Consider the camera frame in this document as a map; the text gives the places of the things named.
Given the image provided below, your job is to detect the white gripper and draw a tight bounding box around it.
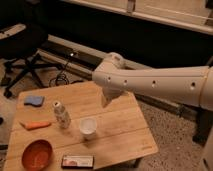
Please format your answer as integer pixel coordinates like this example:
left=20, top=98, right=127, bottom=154
left=101, top=88, right=123, bottom=107

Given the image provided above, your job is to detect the orange pepper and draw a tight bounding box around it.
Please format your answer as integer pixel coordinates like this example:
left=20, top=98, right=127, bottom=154
left=20, top=122, right=51, bottom=130

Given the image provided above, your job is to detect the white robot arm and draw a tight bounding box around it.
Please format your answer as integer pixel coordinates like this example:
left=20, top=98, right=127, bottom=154
left=92, top=52, right=213, bottom=111

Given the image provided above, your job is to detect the orange ceramic bowl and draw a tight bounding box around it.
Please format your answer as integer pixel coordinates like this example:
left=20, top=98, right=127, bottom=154
left=21, top=139, right=53, bottom=171

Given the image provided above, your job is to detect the white paper cup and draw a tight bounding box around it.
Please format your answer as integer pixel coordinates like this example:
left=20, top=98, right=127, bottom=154
left=79, top=118, right=97, bottom=140

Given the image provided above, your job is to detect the wooden folding table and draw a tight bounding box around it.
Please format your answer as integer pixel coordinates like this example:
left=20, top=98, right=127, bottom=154
left=3, top=82, right=158, bottom=171

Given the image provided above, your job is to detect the clear plastic bottle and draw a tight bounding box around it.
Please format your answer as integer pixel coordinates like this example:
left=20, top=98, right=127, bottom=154
left=53, top=101, right=71, bottom=129

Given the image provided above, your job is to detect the blue sponge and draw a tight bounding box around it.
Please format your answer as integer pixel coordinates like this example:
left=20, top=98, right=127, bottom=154
left=24, top=96, right=44, bottom=107

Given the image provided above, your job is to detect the small printed box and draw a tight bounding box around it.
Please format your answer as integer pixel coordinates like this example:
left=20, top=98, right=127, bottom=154
left=61, top=155, right=94, bottom=168

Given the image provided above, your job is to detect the black office chair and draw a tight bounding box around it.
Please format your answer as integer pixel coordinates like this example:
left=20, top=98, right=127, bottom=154
left=0, top=23, right=62, bottom=98

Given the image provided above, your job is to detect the long metal rail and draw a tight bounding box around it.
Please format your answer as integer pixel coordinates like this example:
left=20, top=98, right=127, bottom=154
left=39, top=41, right=199, bottom=122

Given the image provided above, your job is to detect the black cable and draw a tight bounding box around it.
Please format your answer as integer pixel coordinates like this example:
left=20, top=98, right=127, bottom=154
left=48, top=54, right=74, bottom=88

